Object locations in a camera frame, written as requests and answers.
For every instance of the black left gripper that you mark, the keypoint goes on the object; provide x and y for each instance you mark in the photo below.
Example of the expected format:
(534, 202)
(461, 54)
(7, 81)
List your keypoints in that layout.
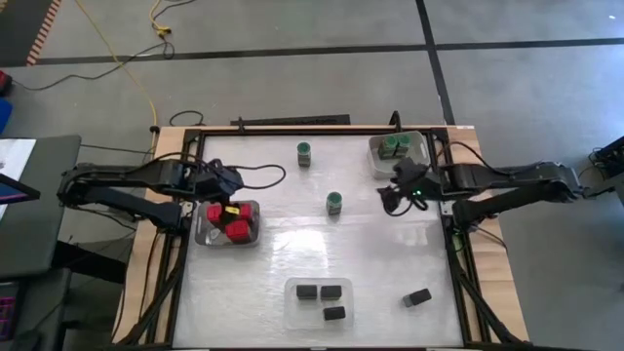
(219, 180)

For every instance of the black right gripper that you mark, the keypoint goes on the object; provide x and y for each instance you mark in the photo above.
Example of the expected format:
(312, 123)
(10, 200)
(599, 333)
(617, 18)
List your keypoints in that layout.
(414, 178)

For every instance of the red block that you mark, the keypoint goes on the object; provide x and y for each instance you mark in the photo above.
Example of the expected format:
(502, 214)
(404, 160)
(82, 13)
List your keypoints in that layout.
(214, 213)
(238, 231)
(246, 211)

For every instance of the green lid spice jar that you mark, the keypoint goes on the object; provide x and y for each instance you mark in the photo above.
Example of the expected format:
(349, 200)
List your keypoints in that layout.
(403, 145)
(303, 152)
(334, 202)
(388, 146)

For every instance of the black pepper tin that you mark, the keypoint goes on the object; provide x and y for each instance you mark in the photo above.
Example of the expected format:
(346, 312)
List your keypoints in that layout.
(306, 291)
(334, 313)
(331, 291)
(417, 297)

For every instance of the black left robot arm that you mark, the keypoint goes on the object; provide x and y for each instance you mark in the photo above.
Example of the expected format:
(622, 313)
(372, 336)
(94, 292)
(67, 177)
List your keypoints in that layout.
(122, 178)

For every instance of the yellow tag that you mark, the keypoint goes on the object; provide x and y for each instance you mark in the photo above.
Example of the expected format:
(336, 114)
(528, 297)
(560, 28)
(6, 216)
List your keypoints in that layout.
(231, 210)

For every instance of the smoky grey plastic bin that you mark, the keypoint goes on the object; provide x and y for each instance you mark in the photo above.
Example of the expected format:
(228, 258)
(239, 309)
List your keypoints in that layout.
(209, 236)

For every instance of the white table cover sheet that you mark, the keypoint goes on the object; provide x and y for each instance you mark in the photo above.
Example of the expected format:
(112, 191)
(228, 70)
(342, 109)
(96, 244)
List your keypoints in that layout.
(253, 283)

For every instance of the black clamp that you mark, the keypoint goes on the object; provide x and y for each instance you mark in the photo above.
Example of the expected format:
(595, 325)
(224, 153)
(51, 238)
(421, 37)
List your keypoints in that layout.
(395, 121)

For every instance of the small black knob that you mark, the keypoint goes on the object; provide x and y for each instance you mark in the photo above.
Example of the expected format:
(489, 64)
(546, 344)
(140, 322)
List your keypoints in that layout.
(155, 129)

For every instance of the black flat bar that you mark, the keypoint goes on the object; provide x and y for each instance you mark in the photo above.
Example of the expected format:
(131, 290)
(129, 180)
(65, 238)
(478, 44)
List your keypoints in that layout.
(292, 120)

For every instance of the clear plastic bin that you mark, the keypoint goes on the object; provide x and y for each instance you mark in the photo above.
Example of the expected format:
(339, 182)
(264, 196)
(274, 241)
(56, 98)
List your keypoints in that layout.
(307, 319)

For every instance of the grey desk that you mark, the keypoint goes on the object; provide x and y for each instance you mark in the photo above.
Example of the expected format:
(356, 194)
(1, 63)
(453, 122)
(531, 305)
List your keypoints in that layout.
(49, 219)

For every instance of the tablet screen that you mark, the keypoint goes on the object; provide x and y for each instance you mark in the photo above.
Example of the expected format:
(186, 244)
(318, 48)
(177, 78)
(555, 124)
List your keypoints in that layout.
(12, 192)

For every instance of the white paper sheet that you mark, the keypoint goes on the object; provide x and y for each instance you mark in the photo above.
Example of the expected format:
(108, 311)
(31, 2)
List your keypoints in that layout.
(14, 156)

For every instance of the backlit keyboard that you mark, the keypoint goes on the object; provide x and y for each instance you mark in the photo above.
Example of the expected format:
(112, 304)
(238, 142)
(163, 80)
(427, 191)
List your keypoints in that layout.
(7, 312)

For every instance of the blue object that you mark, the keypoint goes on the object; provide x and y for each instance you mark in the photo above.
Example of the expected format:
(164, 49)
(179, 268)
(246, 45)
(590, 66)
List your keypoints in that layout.
(5, 114)

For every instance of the red object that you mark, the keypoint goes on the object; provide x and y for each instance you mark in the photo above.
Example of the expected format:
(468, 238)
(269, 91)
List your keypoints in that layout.
(4, 82)

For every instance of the dark mat with orange edge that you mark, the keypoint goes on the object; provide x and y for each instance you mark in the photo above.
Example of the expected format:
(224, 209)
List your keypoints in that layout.
(24, 24)

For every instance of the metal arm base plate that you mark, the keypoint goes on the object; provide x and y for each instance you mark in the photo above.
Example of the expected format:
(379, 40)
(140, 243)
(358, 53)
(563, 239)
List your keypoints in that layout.
(447, 208)
(187, 208)

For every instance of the black metal table frame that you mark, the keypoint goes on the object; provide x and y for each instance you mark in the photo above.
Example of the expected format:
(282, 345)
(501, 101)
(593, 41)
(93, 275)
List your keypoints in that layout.
(317, 131)

